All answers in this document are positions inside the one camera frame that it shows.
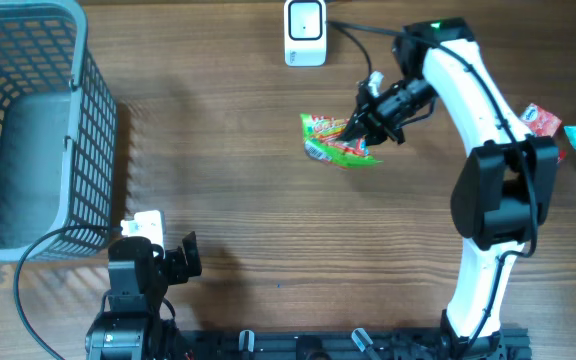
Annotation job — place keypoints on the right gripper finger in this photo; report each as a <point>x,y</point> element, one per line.
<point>379,136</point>
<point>355,129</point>

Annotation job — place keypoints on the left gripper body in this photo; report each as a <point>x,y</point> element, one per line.
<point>176,271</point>

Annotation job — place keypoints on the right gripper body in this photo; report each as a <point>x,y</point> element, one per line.
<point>393,105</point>

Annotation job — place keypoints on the green Haribo candy bag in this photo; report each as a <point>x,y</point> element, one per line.
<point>321,142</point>

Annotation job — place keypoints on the red white candy packet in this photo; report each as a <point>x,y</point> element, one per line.
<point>540,121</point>

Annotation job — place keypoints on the grey plastic shopping basket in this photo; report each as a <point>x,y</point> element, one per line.
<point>58,134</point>

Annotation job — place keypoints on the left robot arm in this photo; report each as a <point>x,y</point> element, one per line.
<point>129,325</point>

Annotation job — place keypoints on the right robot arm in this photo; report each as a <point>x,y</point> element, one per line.
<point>499,201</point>

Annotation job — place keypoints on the white barcode scanner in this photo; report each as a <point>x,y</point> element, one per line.
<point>305,33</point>

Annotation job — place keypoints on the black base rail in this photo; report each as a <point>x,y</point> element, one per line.
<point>308,345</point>

